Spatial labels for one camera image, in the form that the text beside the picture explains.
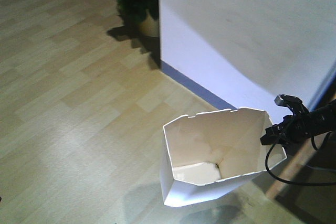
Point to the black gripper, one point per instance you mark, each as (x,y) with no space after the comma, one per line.
(278,133)

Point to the white trash bin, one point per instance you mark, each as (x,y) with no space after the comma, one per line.
(210,154)

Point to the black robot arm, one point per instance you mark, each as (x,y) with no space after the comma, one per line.
(301,124)

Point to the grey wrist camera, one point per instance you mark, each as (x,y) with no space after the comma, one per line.
(281,100)

